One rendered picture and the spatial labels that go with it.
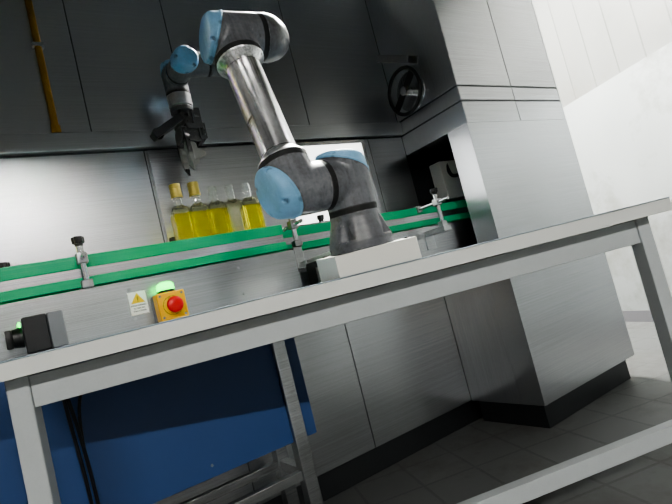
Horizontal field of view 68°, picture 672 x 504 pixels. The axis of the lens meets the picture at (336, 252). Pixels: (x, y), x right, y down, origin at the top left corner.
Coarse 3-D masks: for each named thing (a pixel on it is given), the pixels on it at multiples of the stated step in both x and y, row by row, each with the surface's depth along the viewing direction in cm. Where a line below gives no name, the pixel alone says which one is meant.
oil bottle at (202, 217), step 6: (192, 204) 155; (198, 204) 154; (204, 204) 155; (192, 210) 153; (198, 210) 153; (204, 210) 154; (198, 216) 153; (204, 216) 154; (210, 216) 155; (198, 222) 152; (204, 222) 153; (210, 222) 154; (198, 228) 152; (204, 228) 153; (210, 228) 154; (198, 234) 152; (204, 234) 153; (210, 234) 154
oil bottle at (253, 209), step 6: (246, 198) 163; (252, 198) 164; (246, 204) 162; (252, 204) 163; (258, 204) 164; (246, 210) 162; (252, 210) 163; (258, 210) 164; (252, 216) 162; (258, 216) 163; (252, 222) 162; (258, 222) 163; (264, 222) 164; (252, 228) 162
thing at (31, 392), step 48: (576, 240) 124; (624, 240) 127; (384, 288) 111; (432, 288) 113; (192, 336) 100; (240, 336) 103; (288, 336) 105; (48, 384) 94; (96, 384) 95; (48, 480) 91; (528, 480) 114; (576, 480) 115
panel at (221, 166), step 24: (312, 144) 199; (336, 144) 206; (168, 168) 166; (216, 168) 175; (240, 168) 180; (168, 192) 164; (240, 192) 178; (168, 216) 163; (264, 216) 181; (168, 240) 161
